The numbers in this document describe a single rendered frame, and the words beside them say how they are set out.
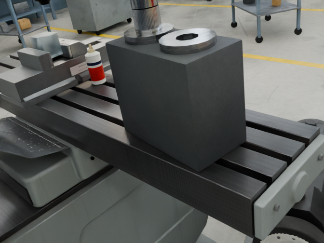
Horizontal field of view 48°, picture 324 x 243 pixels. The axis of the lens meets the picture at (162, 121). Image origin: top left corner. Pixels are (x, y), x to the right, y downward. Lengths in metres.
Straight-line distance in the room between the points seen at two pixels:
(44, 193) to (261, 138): 0.53
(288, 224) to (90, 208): 0.52
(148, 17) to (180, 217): 0.88
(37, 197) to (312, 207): 0.70
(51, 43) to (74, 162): 0.33
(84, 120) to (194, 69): 0.38
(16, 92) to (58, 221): 0.34
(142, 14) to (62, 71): 0.46
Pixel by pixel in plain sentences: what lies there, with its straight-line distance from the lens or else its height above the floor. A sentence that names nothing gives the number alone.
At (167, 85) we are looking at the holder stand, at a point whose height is 1.10.
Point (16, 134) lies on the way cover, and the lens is 1.01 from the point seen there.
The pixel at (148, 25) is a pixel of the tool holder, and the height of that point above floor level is 1.17.
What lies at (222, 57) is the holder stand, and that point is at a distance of 0.55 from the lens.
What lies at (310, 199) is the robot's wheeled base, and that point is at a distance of 1.08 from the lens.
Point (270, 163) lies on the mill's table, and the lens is 0.61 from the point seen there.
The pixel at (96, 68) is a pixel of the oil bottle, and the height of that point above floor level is 1.01.
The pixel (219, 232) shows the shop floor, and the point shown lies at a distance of 1.82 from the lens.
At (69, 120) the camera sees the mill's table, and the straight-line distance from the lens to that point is 0.86.
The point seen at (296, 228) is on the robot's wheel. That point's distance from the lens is 1.01.
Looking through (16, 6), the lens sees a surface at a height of 0.38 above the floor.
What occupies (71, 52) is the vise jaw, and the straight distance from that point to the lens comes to 1.04.
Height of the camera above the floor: 1.32
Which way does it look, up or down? 29 degrees down
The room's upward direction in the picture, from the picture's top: 10 degrees counter-clockwise
